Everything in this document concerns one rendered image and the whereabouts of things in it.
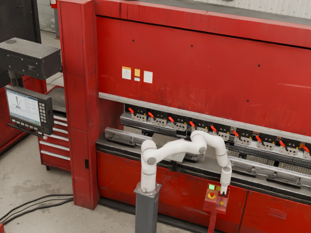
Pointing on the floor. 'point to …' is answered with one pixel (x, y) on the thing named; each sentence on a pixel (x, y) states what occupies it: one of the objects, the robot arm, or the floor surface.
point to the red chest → (56, 137)
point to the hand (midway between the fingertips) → (223, 194)
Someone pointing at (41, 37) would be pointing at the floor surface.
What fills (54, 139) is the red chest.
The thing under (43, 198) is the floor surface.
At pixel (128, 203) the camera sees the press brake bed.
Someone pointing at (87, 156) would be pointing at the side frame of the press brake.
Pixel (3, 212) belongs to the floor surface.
